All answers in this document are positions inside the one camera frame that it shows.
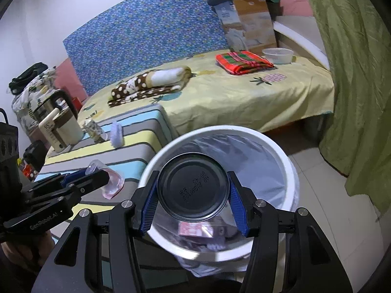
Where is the white yogurt cup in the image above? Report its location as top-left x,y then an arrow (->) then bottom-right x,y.
84,119 -> 108,143

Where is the white round bin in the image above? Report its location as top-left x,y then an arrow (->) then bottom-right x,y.
137,125 -> 299,272
150,134 -> 288,278

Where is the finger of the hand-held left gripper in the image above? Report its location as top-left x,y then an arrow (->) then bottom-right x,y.
26,170 -> 111,210
21,170 -> 93,199

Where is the black bag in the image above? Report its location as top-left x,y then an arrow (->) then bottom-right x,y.
9,63 -> 49,94

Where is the red plaid cloth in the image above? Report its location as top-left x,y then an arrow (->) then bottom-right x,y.
215,50 -> 277,75

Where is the white bed frame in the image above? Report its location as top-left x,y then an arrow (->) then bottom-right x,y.
273,21 -> 331,69

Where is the yellow bedsheet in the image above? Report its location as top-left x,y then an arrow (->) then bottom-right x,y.
76,49 -> 335,135

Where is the stainless steel electric kettle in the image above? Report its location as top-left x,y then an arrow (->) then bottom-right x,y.
32,89 -> 78,123

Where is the white rolled towel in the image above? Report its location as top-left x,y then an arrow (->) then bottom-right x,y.
152,68 -> 184,84

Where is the clear plastic bowl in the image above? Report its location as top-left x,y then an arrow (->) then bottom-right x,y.
262,48 -> 294,64

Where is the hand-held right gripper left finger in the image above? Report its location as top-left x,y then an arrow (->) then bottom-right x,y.
37,170 -> 161,293

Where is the blue patterned headboard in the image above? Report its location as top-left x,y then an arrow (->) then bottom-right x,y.
63,0 -> 243,95

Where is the brown polka-dot blanket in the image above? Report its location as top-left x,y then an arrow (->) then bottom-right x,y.
108,66 -> 192,108

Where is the green curtain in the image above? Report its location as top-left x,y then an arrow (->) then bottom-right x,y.
298,0 -> 391,220

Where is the pineapple print quilt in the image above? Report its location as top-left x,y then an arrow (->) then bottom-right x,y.
11,67 -> 58,132

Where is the person's left hand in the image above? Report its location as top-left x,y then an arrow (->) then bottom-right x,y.
0,235 -> 57,281

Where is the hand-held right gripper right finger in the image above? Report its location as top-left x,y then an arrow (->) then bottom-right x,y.
226,171 -> 352,293

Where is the pink clear plastic pouch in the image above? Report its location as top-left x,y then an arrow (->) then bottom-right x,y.
86,159 -> 124,200

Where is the striped cloth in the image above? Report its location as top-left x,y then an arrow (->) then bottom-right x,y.
38,104 -> 190,293

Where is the red labelled metal can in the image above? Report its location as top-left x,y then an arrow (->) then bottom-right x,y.
157,150 -> 231,222

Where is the cream and brown jug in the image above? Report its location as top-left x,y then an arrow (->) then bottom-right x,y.
56,110 -> 84,145

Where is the white foam fruit net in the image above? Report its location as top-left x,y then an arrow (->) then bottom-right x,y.
110,121 -> 124,147

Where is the cardboard box with bag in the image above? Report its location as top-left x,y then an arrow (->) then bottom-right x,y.
208,0 -> 281,52

